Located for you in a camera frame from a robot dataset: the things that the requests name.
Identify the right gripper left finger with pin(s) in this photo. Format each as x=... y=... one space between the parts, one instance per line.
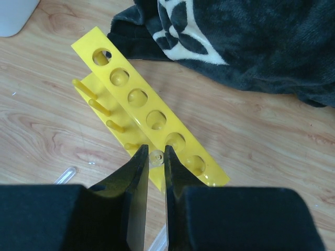
x=124 y=194

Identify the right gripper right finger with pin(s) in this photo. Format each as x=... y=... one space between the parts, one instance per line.
x=177 y=180

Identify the yellow test tube rack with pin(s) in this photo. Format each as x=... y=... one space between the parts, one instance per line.
x=134 y=113

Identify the white plastic bin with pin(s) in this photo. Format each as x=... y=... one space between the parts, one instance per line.
x=15 y=14

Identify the clear glass test tube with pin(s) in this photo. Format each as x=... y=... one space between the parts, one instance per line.
x=156 y=159
x=66 y=176

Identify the black floral blanket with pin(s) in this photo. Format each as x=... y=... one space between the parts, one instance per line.
x=274 y=47

